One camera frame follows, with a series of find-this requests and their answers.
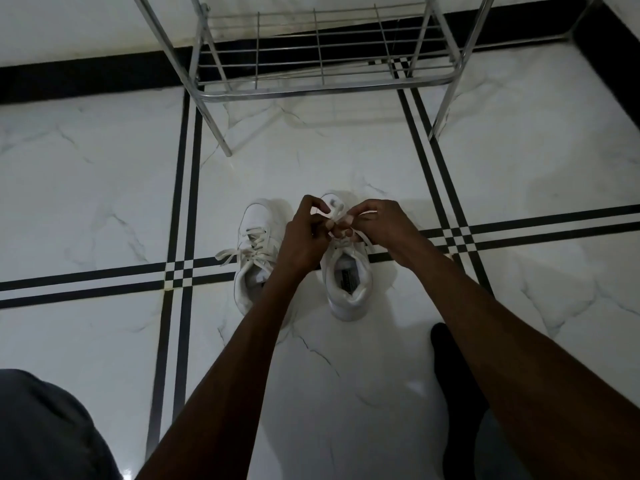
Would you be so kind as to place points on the person's right hand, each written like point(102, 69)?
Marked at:
point(390, 229)

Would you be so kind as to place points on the person's left hand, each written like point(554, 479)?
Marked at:
point(300, 239)

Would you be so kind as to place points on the person's left thumb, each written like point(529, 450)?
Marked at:
point(325, 228)

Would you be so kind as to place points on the person's right thumb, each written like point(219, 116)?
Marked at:
point(350, 230)

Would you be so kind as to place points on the white shoelace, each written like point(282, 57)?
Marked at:
point(337, 210)
point(230, 254)

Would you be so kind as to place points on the person's left forearm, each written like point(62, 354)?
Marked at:
point(225, 384)

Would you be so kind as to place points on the person's right forearm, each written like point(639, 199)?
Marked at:
point(500, 354)

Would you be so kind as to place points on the white sneaker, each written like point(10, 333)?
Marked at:
point(350, 307)
point(260, 217)

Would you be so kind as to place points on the chrome metal shoe rack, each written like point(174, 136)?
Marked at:
point(320, 89)

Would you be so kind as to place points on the dark grey shorts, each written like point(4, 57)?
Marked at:
point(45, 429)

